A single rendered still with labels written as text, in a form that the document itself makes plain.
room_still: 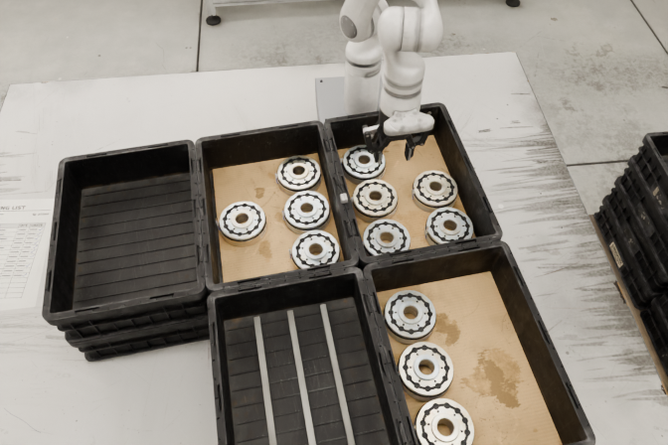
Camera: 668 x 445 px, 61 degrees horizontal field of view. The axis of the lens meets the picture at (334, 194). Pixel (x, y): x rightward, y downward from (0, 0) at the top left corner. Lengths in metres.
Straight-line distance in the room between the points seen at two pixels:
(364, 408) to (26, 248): 0.92
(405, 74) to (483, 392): 0.60
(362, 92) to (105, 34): 2.09
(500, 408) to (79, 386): 0.86
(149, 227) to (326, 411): 0.57
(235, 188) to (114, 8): 2.27
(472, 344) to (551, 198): 0.55
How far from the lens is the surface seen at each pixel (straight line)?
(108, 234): 1.35
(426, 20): 0.93
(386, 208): 1.27
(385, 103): 1.03
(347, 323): 1.16
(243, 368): 1.14
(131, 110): 1.78
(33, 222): 1.62
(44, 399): 1.38
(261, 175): 1.36
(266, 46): 3.04
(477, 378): 1.15
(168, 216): 1.34
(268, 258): 1.23
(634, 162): 2.07
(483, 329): 1.19
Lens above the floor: 1.89
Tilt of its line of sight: 54 degrees down
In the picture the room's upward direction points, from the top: straight up
